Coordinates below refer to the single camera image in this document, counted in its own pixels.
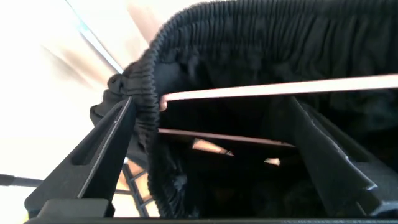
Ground black shorts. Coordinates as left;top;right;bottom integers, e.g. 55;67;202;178
89;0;398;218

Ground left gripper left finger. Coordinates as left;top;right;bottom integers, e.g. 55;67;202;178
24;96;138;218

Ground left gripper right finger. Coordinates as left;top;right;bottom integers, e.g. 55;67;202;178
269;95;398;218

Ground pink clothes hanger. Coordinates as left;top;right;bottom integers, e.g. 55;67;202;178
157;73;398;149

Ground black clothes rack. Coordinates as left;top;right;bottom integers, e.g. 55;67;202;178
0;173;44;189

